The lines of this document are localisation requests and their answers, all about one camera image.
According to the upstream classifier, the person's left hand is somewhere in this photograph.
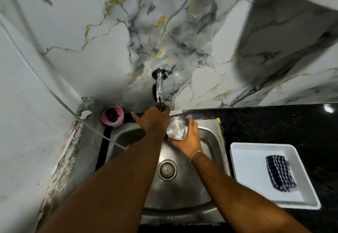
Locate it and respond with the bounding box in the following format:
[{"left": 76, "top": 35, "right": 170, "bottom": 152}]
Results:
[{"left": 131, "top": 106, "right": 171, "bottom": 134}]

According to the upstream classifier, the person's right hand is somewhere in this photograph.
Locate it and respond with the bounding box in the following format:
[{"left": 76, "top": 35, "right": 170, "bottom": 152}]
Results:
[{"left": 169, "top": 116, "right": 203, "bottom": 159}]

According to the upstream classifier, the small steel bowl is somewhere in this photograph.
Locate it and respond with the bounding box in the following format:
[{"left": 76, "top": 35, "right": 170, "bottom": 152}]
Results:
[{"left": 166, "top": 116, "right": 190, "bottom": 141}]

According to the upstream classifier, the chrome wall tap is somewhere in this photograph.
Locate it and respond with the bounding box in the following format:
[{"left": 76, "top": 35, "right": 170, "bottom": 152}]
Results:
[{"left": 152, "top": 68, "right": 169, "bottom": 112}]

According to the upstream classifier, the person's right forearm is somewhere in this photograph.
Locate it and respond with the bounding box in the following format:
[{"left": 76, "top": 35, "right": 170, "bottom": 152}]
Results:
[{"left": 191, "top": 152, "right": 311, "bottom": 233}]

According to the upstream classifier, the person's left forearm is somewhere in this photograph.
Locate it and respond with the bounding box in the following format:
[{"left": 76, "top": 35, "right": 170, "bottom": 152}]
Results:
[{"left": 40, "top": 127, "right": 163, "bottom": 233}]

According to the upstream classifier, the pink plastic tub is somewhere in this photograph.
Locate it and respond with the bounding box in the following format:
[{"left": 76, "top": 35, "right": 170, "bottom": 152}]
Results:
[{"left": 101, "top": 107, "right": 124, "bottom": 128}]

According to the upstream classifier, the white thread wristband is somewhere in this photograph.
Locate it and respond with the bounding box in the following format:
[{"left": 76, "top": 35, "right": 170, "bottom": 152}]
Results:
[{"left": 190, "top": 150, "right": 203, "bottom": 163}]

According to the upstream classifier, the round sink drain strainer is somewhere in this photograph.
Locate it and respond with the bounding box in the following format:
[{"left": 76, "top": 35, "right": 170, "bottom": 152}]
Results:
[{"left": 158, "top": 160, "right": 178, "bottom": 181}]

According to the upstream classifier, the stainless steel sink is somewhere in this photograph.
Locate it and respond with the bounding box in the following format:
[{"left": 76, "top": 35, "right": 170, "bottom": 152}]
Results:
[{"left": 106, "top": 118, "right": 231, "bottom": 225}]

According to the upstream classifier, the white plastic tray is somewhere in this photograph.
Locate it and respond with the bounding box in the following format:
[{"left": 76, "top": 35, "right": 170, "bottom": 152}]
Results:
[{"left": 230, "top": 142, "right": 321, "bottom": 210}]

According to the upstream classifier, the black white checkered cloth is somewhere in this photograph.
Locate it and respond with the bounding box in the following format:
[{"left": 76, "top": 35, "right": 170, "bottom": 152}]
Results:
[{"left": 266, "top": 155, "right": 298, "bottom": 193}]

